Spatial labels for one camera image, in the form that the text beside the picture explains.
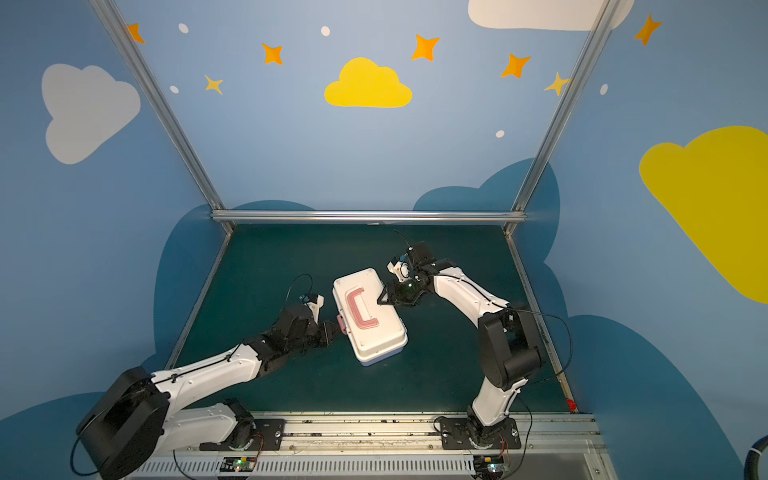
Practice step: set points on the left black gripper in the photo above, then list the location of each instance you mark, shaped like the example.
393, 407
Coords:
324, 330

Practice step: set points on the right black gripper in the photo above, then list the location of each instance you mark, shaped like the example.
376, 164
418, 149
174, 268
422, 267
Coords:
395, 289

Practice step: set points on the white blue tool box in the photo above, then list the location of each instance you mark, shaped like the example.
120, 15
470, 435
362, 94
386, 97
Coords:
375, 331

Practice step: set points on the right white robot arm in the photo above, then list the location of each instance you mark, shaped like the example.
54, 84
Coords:
510, 348

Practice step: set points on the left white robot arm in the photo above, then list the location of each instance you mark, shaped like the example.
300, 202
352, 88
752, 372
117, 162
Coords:
143, 414

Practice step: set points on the left controller board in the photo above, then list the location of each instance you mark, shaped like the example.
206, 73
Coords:
238, 465

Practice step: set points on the controller board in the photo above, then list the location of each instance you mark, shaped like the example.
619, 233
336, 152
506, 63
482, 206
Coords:
238, 465
488, 468

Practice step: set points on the right controller board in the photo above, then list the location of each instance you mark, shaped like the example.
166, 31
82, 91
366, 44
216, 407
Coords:
488, 468

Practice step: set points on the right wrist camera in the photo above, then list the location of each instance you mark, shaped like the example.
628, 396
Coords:
400, 268

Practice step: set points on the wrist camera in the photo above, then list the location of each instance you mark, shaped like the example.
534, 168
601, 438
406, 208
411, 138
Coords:
314, 302
400, 268

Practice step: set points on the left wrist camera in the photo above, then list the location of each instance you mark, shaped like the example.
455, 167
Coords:
314, 302

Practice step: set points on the pink tool box handle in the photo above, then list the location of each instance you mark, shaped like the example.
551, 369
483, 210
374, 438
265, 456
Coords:
358, 311

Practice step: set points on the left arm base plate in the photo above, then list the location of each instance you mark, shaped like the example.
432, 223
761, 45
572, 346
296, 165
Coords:
261, 434

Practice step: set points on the back horizontal frame bar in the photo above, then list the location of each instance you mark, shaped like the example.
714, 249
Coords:
296, 216

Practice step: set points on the left frame post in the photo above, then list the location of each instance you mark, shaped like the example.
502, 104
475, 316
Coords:
113, 22

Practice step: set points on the frame post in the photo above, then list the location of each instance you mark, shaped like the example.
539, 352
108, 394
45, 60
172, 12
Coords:
580, 74
113, 22

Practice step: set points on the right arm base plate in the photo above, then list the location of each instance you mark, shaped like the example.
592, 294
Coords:
468, 433

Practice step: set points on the aluminium front rail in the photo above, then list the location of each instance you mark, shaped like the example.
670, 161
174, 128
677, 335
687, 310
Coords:
388, 445

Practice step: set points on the right frame post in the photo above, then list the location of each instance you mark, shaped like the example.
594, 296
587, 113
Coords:
580, 74

